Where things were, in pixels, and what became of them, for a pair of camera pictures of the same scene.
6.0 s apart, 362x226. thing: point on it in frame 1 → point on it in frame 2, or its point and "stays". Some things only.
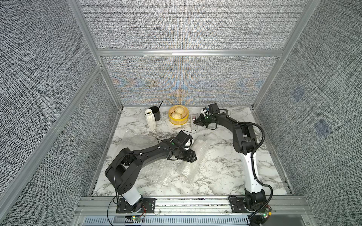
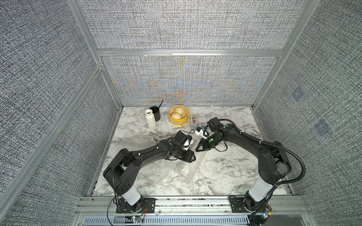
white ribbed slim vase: (151, 119) stays
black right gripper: (199, 121) → (204, 146)
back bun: (179, 109) stays
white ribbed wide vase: (200, 148) stays
